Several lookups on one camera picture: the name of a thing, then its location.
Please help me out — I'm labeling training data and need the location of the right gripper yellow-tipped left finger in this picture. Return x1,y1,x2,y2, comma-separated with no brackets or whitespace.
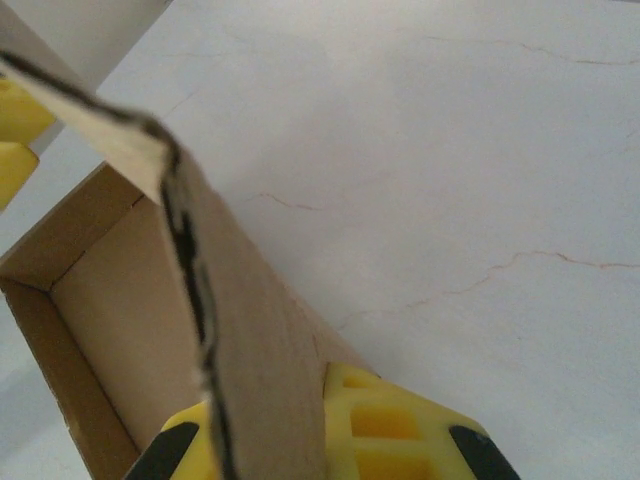
123,398,222,480

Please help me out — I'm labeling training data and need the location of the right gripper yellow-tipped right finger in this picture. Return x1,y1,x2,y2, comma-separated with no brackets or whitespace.
323,361,522,480

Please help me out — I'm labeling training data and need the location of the brown cardboard paper box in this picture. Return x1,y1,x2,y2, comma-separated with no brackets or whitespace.
0,0,382,480

